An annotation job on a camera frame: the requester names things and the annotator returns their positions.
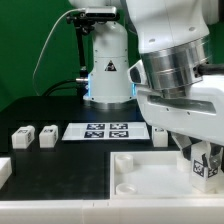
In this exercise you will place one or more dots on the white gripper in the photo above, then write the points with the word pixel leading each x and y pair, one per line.
pixel 200 114

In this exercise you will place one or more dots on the white square table top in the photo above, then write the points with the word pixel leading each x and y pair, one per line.
pixel 154 174

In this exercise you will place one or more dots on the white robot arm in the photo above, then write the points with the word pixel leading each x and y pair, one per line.
pixel 159 52

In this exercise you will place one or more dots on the white sheet with markers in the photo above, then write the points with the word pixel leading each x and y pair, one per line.
pixel 106 131

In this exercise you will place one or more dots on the black camera stand pole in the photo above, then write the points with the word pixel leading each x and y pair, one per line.
pixel 81 56

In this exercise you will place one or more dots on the grey camera on stand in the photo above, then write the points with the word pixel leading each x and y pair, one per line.
pixel 106 12

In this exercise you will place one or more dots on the white obstacle left wall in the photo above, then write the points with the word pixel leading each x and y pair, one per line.
pixel 5 170

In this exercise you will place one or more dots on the white obstacle wall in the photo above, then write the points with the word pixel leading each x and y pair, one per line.
pixel 5 170
pixel 149 211

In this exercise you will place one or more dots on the white obstacle front wall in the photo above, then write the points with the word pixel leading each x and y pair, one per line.
pixel 149 211

